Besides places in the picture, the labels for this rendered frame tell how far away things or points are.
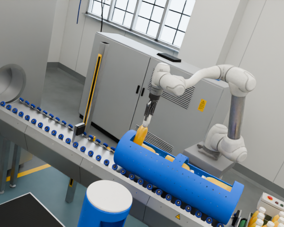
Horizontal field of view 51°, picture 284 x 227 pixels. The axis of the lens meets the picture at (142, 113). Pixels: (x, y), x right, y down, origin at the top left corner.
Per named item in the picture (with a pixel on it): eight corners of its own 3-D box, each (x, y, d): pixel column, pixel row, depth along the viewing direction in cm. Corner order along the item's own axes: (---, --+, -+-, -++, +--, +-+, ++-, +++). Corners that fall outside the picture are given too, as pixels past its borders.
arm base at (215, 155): (199, 143, 271) (202, 138, 269) (222, 154, 262) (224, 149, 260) (193, 149, 256) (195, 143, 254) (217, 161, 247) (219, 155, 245)
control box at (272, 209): (257, 202, 219) (263, 191, 216) (285, 216, 213) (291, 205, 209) (256, 209, 211) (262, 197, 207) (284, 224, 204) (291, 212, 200)
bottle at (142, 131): (140, 150, 213) (149, 129, 205) (131, 147, 212) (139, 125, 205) (140, 145, 219) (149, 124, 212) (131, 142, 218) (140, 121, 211)
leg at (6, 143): (1, 189, 298) (7, 136, 275) (5, 192, 296) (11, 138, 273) (-4, 192, 293) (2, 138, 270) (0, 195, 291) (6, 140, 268)
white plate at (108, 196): (77, 196, 167) (77, 197, 167) (121, 218, 160) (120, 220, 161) (100, 174, 192) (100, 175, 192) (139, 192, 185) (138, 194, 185)
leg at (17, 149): (12, 183, 310) (20, 132, 287) (16, 186, 308) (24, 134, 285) (8, 186, 305) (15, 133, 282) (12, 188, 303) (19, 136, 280)
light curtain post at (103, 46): (68, 197, 314) (103, 41, 251) (73, 200, 312) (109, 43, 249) (64, 200, 309) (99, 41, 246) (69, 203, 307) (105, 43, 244)
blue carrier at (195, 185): (130, 152, 240) (137, 123, 226) (232, 207, 210) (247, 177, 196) (110, 170, 217) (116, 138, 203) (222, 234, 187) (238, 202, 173)
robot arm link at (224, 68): (213, 61, 217) (225, 67, 206) (231, 60, 225) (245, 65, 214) (209, 78, 223) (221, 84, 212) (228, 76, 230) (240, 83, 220)
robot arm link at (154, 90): (148, 83, 195) (146, 92, 197) (160, 88, 191) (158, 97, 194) (154, 82, 202) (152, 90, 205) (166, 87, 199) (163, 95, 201)
